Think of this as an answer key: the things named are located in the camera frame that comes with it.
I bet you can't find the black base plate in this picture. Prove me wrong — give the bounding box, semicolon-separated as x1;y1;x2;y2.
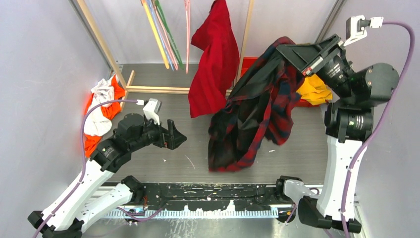
127;183;293;212

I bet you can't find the orange hanger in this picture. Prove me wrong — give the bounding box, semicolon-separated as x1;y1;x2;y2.
140;0;170;69

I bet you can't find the red plastic bin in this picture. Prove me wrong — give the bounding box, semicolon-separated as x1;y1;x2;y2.
239;57;316;108

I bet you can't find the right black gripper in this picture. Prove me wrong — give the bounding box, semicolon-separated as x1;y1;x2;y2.
276;33;356;102

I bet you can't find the red skirt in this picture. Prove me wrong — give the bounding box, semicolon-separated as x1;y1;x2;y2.
188;0;239;118

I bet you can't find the purple cable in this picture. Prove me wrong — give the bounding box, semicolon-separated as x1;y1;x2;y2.
31;99;168;238
283;21;416;238

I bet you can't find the yellow garment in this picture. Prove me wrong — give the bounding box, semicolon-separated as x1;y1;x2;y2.
297;74;333;106

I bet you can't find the wooden clothes rack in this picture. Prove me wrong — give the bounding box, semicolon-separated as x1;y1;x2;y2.
73;0;254;98

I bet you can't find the dark plaid garment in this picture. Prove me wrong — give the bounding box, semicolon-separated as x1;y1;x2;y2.
208;37;304;172

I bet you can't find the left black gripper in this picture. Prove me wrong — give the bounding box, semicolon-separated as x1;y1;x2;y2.
129;114;186;152

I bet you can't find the orange and white garment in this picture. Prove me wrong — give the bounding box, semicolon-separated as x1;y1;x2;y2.
83;74;125;157

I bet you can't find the green hanger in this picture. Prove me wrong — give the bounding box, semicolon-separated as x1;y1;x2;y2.
153;0;185;69

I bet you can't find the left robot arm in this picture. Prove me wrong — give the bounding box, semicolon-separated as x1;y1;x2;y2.
28;114;187;238

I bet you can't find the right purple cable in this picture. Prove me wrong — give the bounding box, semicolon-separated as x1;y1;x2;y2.
283;21;416;238

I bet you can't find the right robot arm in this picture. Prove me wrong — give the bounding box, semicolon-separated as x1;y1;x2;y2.
275;35;400;234

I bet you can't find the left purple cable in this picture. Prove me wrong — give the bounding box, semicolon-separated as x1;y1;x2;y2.
31;99;168;238

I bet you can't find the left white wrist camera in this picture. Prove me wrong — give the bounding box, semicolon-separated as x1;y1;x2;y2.
136;98;161;125

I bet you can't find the light blue hanger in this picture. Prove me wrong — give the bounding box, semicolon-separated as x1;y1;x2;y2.
147;0;175;71

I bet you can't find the pink wire hanger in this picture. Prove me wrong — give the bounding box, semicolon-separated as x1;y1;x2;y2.
184;0;191;74

